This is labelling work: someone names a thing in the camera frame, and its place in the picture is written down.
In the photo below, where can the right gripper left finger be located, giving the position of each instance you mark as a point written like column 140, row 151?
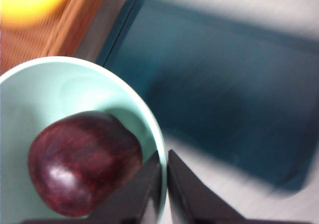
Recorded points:
column 139, row 201

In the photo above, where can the dark purple plum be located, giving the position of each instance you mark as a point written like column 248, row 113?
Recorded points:
column 82, row 164

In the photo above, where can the brown wicker basket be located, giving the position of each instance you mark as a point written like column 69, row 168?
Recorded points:
column 49, row 34

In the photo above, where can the black tray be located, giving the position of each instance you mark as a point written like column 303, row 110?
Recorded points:
column 211, row 97

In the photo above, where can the teal ribbed bowl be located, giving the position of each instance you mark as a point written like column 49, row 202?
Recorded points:
column 74, row 84

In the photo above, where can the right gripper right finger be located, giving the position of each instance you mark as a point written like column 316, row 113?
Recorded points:
column 194, row 204

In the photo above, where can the yellow banana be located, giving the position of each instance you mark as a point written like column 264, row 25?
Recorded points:
column 25, row 2

